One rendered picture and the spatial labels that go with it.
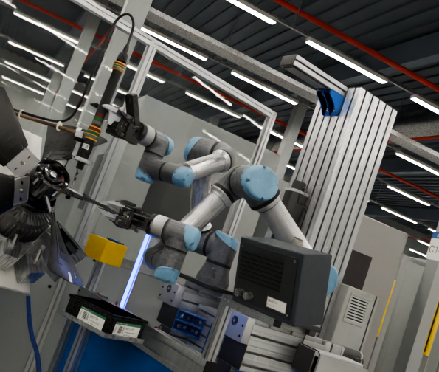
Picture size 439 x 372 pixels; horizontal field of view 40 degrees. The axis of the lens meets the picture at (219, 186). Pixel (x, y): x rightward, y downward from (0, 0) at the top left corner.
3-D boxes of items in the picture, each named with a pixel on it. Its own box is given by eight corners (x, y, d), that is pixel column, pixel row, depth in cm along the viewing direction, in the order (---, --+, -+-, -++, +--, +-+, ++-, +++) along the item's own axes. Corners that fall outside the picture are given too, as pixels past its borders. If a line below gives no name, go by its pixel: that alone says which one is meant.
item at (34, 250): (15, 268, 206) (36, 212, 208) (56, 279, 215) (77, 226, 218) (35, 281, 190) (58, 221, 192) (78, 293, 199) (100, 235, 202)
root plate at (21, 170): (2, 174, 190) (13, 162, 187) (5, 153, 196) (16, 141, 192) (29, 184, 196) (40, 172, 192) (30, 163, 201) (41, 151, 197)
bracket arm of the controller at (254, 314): (219, 302, 178) (223, 293, 178) (226, 305, 180) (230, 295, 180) (272, 326, 159) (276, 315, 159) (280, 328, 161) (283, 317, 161)
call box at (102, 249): (80, 256, 246) (90, 232, 248) (101, 263, 252) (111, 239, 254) (97, 265, 234) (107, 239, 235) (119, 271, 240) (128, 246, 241)
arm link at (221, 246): (225, 264, 258) (235, 235, 259) (198, 255, 264) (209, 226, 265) (235, 268, 268) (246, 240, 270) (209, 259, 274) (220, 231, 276)
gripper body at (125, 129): (116, 133, 206) (141, 146, 214) (125, 110, 207) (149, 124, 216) (102, 131, 211) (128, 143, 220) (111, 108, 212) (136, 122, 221)
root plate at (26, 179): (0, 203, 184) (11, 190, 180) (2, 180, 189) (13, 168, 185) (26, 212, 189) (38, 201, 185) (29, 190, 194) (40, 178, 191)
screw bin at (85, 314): (61, 313, 194) (69, 292, 195) (97, 319, 207) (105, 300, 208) (105, 337, 181) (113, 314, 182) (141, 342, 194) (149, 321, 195)
